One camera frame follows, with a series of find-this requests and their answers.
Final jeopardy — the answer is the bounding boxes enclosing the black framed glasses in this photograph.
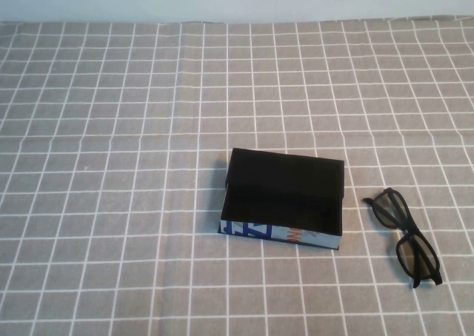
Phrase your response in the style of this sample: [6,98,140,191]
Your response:
[362,187,444,289]

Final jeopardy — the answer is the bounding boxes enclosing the black patterned glasses case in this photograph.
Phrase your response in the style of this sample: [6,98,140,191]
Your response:
[216,147,347,251]

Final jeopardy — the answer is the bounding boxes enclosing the grey white-checked tablecloth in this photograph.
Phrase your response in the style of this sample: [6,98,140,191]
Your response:
[0,15,474,336]

